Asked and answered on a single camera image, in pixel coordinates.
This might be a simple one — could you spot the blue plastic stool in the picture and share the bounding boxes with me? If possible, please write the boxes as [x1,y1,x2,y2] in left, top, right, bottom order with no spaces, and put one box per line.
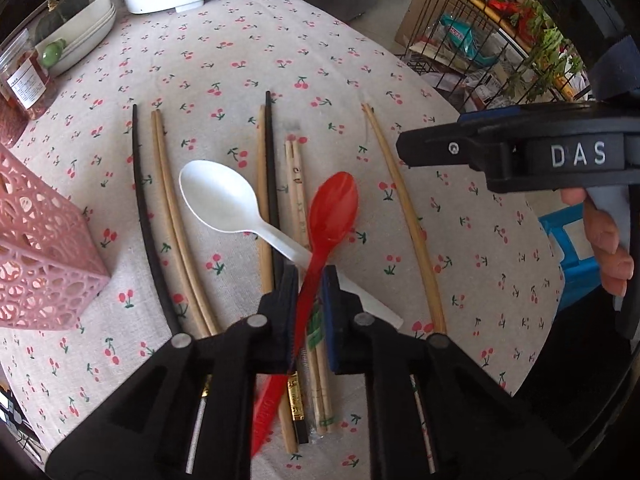
[537,210,602,312]

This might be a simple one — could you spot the cherry print tablecloth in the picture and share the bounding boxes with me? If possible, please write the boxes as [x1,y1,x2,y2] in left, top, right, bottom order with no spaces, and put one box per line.
[0,0,566,480]

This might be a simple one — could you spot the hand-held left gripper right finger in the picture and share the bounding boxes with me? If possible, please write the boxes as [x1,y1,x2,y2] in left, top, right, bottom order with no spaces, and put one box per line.
[322,265,576,480]

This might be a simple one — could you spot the green leafy herbs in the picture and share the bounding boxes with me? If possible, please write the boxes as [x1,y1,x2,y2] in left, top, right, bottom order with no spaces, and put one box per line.
[510,0,584,102]

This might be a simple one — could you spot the pink perforated utensil holder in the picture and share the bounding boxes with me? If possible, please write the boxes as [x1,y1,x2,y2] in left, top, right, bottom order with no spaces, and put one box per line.
[0,144,111,331]

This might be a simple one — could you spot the person's right hand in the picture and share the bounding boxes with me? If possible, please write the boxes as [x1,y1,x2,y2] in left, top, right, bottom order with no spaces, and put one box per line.
[560,187,629,297]

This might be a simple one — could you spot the person's dark pants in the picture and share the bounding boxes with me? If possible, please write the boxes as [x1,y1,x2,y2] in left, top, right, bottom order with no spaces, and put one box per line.
[515,280,640,461]

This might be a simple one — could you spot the labelled clear jar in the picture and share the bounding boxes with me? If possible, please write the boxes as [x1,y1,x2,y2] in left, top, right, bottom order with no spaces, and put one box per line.
[0,30,54,121]

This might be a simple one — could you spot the bamboo chopsticks pair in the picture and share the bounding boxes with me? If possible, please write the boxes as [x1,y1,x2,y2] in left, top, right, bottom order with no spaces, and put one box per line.
[284,135,335,435]

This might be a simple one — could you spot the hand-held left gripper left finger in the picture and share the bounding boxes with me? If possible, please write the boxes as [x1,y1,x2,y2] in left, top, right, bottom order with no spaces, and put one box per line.
[47,265,301,480]

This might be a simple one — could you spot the white plastic spoon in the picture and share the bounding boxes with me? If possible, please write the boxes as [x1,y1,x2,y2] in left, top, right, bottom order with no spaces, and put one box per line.
[179,160,404,330]

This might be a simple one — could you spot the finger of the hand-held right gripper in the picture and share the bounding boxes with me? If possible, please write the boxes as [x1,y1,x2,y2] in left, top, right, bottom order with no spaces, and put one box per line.
[396,126,507,172]
[457,106,525,129]

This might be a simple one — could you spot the black chopstick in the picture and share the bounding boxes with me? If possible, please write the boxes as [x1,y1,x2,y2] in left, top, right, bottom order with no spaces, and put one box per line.
[132,104,184,336]
[265,91,310,445]

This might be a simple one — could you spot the white oval bowl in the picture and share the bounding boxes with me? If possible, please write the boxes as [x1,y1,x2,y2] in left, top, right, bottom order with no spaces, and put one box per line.
[35,0,113,63]
[50,5,119,77]

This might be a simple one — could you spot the red plastic spoon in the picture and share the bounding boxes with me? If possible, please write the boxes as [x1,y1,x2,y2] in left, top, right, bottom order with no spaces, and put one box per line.
[250,171,360,457]

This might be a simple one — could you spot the black wire rack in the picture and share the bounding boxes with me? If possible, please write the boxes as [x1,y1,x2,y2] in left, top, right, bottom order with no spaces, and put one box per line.
[395,0,596,111]

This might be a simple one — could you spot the brown cardboard box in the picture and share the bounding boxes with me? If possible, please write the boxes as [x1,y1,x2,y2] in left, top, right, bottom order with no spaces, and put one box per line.
[395,0,451,52]

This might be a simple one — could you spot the teal snack packet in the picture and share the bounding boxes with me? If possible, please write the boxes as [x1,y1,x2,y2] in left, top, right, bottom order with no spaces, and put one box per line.
[440,14,501,68]

